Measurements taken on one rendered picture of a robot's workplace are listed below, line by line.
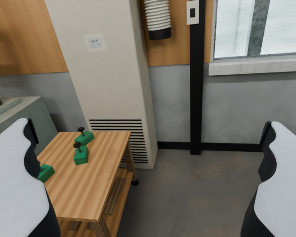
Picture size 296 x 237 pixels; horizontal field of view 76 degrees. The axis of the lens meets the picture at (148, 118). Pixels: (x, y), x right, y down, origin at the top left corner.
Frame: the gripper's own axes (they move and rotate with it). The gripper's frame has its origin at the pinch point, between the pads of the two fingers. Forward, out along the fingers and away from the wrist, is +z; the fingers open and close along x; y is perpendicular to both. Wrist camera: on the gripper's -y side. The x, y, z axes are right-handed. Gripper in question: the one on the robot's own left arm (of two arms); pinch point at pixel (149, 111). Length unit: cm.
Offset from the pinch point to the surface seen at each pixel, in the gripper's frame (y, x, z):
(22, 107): 67, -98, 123
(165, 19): 3, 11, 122
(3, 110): 67, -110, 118
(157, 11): -2, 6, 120
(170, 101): 67, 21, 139
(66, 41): 16, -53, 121
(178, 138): 107, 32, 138
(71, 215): 76, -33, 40
